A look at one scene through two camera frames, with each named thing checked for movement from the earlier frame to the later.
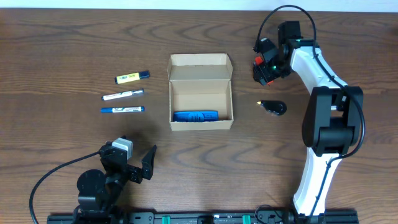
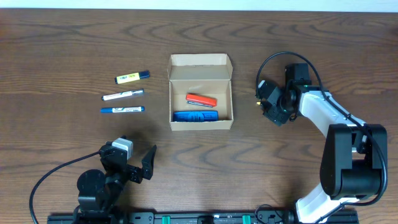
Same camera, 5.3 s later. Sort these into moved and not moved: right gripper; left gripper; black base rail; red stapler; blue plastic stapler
Moved: right gripper; red stapler
Not moved: left gripper; blue plastic stapler; black base rail
